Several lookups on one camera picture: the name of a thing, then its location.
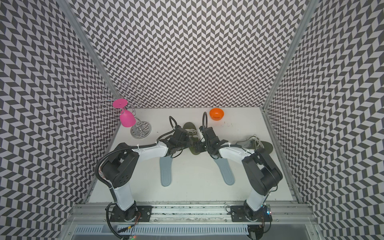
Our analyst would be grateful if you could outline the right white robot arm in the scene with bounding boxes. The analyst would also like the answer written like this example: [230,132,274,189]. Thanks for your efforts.
[193,126,283,222]

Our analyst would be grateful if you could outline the grey-blue insole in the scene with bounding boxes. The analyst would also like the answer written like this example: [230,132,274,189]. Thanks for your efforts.
[160,156,173,187]
[214,158,235,186]

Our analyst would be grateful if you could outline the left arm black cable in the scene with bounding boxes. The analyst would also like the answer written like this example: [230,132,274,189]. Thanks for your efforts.
[95,142,158,188]

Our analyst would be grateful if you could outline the pink plastic wine glass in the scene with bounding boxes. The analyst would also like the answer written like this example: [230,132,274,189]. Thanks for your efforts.
[113,99,137,128]

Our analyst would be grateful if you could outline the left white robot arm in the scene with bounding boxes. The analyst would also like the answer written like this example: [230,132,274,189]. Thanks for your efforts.
[95,126,191,222]

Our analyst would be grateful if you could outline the orange bowl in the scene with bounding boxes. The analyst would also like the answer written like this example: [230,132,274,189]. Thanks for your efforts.
[209,108,225,121]

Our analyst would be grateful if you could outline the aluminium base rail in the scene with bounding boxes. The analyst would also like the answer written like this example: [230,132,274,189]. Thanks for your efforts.
[59,201,323,240]

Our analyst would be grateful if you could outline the olive green sandal with laces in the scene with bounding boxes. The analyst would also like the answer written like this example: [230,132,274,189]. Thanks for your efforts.
[183,122,202,155]

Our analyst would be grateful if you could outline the silver wire glass rack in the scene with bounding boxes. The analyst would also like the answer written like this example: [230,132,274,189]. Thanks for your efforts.
[98,86,152,139]

